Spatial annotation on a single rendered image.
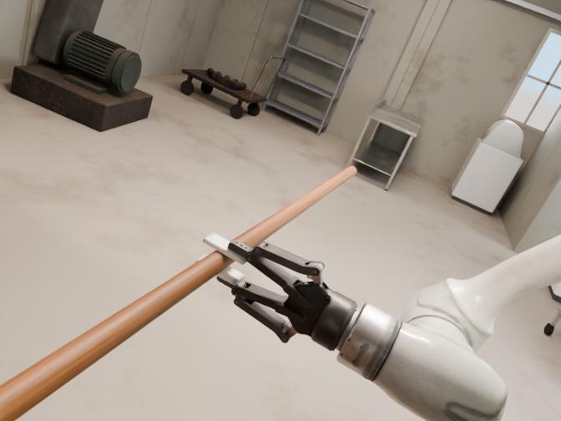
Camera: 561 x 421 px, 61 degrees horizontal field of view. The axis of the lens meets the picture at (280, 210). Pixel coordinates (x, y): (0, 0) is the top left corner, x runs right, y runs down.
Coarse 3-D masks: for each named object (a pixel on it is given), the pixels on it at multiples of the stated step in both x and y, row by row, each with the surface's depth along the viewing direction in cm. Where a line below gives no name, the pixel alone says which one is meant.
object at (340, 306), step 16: (304, 288) 65; (320, 288) 65; (288, 304) 67; (320, 304) 65; (336, 304) 64; (352, 304) 64; (304, 320) 66; (320, 320) 63; (336, 320) 62; (320, 336) 63; (336, 336) 62
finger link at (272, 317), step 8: (240, 304) 70; (248, 304) 70; (256, 304) 70; (248, 312) 70; (256, 312) 69; (264, 312) 70; (272, 312) 70; (264, 320) 69; (272, 320) 69; (280, 320) 70; (272, 328) 69; (280, 328) 68; (280, 336) 68; (288, 336) 68
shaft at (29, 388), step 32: (320, 192) 109; (224, 256) 68; (160, 288) 56; (192, 288) 60; (128, 320) 50; (64, 352) 43; (96, 352) 45; (32, 384) 39; (64, 384) 43; (0, 416) 36
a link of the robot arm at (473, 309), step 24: (552, 240) 63; (504, 264) 69; (528, 264) 65; (552, 264) 61; (432, 288) 75; (456, 288) 72; (480, 288) 70; (504, 288) 68; (528, 288) 67; (408, 312) 73; (432, 312) 70; (456, 312) 70; (480, 312) 70; (480, 336) 70
